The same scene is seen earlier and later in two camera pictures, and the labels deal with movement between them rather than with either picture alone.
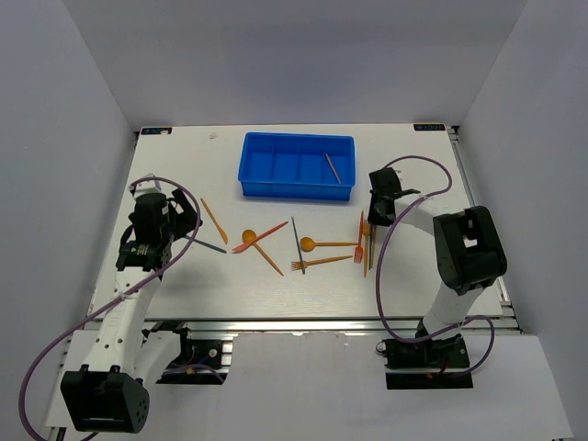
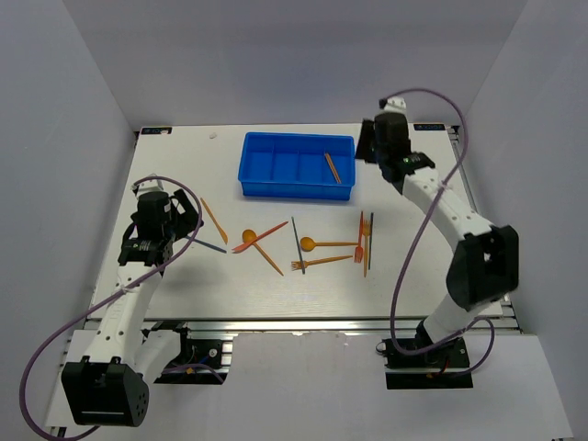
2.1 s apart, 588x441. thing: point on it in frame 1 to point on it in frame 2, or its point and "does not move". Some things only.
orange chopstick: x=333 y=167 does not move
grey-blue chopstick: x=299 y=246 does not move
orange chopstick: x=373 y=243 to x=333 y=168
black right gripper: x=373 y=219 to x=366 y=137
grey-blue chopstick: x=370 y=246 does not move
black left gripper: x=186 y=219 does not move
